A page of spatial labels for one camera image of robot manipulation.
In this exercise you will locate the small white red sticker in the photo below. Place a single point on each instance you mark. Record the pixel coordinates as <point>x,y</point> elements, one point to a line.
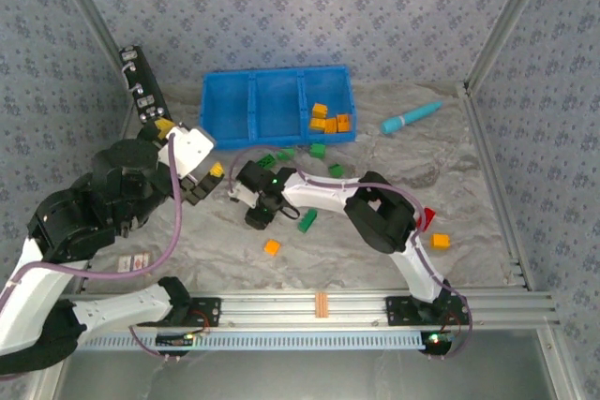
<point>133,263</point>

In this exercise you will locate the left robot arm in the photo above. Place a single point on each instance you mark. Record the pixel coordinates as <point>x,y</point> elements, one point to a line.
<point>122,308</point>

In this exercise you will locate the aluminium corner post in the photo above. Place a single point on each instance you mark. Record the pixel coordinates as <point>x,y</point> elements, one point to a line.
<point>89,2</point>
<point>515,2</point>

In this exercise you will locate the aluminium frame leg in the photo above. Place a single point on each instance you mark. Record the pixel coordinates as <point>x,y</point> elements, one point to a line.
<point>560,362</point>

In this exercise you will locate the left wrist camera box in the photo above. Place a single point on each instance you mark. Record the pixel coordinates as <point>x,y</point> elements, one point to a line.
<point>187,147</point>

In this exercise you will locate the orange tape strips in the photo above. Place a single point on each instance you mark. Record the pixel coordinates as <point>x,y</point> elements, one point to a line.
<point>322,305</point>

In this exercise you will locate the long green lego brick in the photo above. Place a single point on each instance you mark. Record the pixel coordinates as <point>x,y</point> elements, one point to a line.
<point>307,221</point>
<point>269,161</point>

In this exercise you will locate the blue three-compartment plastic bin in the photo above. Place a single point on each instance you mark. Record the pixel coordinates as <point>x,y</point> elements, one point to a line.
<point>225,109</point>

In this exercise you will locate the black panel with switches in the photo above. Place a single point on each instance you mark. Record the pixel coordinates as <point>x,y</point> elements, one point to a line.
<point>149,79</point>

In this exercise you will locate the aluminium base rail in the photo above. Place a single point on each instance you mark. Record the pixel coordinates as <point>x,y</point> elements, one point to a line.
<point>281,308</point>

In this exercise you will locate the small green lego brick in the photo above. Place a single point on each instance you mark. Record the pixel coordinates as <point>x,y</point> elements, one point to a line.
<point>286,154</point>
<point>317,151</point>
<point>336,171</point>

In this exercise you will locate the long orange lego brick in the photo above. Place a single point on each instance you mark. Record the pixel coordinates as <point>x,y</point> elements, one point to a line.
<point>331,125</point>
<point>317,124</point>

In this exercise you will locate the teal marker pen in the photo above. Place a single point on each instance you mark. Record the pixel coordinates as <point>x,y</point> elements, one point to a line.
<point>408,119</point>

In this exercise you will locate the small circuit board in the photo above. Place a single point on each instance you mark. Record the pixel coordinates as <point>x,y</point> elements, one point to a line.
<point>173,340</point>
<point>438,341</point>

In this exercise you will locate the red curved lego brick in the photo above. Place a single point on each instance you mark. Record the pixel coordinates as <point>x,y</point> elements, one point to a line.
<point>427,219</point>

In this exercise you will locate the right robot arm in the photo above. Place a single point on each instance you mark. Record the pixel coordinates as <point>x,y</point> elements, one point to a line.
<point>323,191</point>

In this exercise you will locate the small orange lego brick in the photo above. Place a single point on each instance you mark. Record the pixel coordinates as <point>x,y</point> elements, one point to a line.
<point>319,110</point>
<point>272,247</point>
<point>440,241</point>

